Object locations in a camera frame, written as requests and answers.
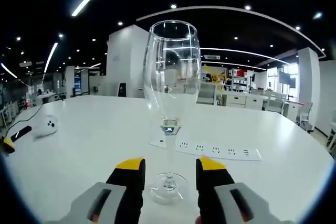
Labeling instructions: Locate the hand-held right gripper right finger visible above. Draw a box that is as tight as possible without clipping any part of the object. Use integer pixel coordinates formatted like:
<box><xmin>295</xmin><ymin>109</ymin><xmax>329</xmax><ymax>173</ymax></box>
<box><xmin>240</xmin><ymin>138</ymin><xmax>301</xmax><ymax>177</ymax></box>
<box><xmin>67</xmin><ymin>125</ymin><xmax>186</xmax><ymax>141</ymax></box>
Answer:
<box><xmin>195</xmin><ymin>155</ymin><xmax>289</xmax><ymax>224</ymax></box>

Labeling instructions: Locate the yellow frame structure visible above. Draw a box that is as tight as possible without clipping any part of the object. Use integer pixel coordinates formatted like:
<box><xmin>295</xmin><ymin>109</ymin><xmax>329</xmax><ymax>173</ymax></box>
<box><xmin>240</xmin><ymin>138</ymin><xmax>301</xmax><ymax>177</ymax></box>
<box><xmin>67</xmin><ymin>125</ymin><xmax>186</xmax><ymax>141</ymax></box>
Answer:
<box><xmin>203</xmin><ymin>65</ymin><xmax>228</xmax><ymax>91</ymax></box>

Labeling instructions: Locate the clear stemmed glass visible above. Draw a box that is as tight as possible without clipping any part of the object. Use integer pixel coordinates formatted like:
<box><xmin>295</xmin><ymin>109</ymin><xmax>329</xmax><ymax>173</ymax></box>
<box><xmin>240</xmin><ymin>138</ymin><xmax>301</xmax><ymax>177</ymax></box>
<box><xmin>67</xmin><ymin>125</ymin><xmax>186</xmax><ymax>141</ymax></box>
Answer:
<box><xmin>143</xmin><ymin>20</ymin><xmax>202</xmax><ymax>205</ymax></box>

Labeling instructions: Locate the wide white pillar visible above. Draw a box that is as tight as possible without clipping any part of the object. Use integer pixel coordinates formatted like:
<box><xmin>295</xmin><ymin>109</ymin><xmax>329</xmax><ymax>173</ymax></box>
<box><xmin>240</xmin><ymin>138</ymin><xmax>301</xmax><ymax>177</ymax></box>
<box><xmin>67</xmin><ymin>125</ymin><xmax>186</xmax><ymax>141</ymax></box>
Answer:
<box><xmin>106</xmin><ymin>24</ymin><xmax>151</xmax><ymax>99</ymax></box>

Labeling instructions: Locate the white table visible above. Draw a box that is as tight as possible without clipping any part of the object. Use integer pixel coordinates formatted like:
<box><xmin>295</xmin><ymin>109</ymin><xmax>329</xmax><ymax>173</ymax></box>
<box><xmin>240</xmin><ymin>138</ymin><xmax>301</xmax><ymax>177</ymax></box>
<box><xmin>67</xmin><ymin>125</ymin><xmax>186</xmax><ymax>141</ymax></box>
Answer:
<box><xmin>2</xmin><ymin>94</ymin><xmax>335</xmax><ymax>224</ymax></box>

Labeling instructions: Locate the narrow white pillar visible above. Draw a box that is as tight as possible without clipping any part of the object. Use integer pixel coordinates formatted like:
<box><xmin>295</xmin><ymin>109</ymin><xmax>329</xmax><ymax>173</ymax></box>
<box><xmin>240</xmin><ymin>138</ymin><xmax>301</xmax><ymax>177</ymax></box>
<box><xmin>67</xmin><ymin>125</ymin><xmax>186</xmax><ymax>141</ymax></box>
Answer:
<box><xmin>297</xmin><ymin>47</ymin><xmax>320</xmax><ymax>121</ymax></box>

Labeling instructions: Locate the white table power strip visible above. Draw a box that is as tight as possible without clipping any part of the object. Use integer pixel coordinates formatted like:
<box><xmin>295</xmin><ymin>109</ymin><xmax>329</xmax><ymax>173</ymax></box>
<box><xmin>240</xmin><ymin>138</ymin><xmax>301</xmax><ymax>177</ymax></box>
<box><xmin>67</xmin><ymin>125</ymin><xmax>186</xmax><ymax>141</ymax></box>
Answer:
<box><xmin>148</xmin><ymin>138</ymin><xmax>263</xmax><ymax>163</ymax></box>

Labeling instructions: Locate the blue standing banner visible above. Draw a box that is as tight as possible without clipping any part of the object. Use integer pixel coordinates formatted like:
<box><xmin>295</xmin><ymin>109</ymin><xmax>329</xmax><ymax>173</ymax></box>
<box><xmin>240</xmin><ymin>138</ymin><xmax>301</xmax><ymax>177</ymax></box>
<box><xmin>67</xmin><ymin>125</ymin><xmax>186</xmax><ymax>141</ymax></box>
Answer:
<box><xmin>73</xmin><ymin>74</ymin><xmax>82</xmax><ymax>96</ymax></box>

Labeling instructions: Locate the white office chair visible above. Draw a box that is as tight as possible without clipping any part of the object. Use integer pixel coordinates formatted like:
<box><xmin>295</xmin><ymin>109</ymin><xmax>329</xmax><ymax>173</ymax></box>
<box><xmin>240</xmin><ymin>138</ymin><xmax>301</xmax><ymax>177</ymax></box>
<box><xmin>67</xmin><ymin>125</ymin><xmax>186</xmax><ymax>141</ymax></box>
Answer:
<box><xmin>296</xmin><ymin>101</ymin><xmax>314</xmax><ymax>133</ymax></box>

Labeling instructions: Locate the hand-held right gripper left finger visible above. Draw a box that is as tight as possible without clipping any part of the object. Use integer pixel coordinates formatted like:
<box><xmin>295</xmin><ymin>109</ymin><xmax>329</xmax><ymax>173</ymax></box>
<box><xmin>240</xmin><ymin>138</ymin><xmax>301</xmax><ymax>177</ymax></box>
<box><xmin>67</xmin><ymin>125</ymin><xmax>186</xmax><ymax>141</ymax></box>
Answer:
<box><xmin>49</xmin><ymin>157</ymin><xmax>146</xmax><ymax>224</ymax></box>

